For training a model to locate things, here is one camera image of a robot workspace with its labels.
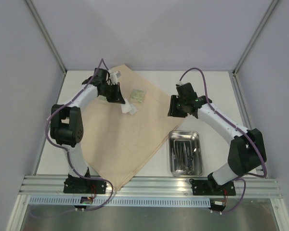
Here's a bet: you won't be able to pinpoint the left aluminium frame post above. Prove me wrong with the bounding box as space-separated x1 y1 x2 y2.
24 0 67 75

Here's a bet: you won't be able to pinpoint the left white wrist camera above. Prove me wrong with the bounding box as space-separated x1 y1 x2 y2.
109 70 121 85

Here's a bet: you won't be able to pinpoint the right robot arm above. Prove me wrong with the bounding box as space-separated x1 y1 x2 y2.
168 83 267 195

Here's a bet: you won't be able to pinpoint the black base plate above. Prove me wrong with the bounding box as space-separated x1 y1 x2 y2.
189 179 236 196
63 175 106 194

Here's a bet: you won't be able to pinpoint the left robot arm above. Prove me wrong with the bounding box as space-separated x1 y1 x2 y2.
47 68 127 193

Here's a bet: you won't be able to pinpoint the stainless steel tray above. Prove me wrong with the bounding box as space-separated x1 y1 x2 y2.
169 130 203 177

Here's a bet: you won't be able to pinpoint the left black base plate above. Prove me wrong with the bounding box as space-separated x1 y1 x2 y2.
63 175 106 194

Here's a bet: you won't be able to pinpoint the beige cloth drape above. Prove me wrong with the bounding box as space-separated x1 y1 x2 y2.
81 64 183 191

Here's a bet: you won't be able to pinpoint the white slotted cable duct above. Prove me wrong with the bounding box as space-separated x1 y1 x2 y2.
28 195 210 208

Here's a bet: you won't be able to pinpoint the green sachet packet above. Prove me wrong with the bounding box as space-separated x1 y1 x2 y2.
99 96 107 102
130 89 146 103

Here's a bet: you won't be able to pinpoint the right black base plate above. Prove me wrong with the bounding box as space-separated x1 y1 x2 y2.
189 179 236 196

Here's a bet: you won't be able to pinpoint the right aluminium frame post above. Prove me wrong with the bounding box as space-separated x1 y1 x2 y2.
232 0 281 77

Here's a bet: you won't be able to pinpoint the aluminium frame post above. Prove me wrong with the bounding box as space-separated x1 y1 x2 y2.
24 0 67 75
232 0 281 77

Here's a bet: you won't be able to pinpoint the aluminium front rail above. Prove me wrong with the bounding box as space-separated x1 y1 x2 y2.
19 175 283 199

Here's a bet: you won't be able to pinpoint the scalpel handle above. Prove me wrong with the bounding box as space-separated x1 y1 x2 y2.
171 146 177 162

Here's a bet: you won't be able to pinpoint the small steel scissors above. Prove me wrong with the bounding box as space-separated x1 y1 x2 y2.
184 167 194 175

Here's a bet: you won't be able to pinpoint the steel tweezers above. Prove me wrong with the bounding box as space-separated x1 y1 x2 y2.
178 143 185 169
177 141 187 164

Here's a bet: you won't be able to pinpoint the white gauze pad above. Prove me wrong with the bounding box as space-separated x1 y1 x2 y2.
129 104 138 115
120 98 131 114

